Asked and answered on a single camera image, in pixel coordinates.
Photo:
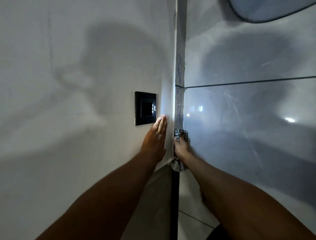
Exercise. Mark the black wall switch panel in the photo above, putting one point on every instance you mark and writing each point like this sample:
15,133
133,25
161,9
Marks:
145,108

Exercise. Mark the person's right fingers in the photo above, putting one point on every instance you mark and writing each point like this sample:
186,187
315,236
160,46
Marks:
179,141

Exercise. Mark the person's left hand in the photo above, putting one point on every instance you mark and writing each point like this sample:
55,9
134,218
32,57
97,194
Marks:
154,142

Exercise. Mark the metal corner trim strip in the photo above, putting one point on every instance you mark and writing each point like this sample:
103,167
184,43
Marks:
179,74

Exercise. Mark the white ceiling lamp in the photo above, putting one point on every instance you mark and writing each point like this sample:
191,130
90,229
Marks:
269,10

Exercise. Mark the person's left forearm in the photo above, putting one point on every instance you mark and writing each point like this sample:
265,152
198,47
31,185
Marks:
103,197

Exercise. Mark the grey patterned cleaning cloth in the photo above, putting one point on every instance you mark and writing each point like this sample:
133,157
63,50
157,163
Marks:
179,134

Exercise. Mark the person's right forearm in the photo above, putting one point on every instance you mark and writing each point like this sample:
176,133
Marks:
242,200

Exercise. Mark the person's right hand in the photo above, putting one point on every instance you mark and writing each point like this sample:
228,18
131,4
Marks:
181,148

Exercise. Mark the person's left fingers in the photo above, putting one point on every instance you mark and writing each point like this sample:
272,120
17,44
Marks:
161,124

